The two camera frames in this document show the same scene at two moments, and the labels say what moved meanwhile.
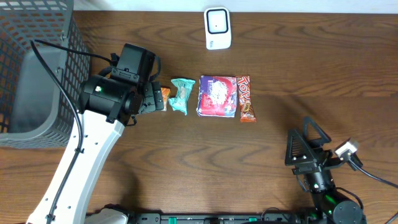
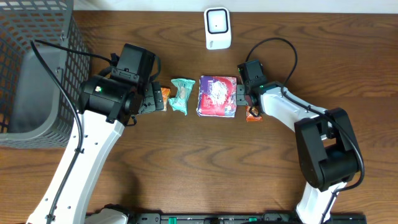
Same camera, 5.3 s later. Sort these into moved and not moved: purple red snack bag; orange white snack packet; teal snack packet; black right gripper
Moved: black right gripper
Not moved: orange white snack packet; purple red snack bag; teal snack packet
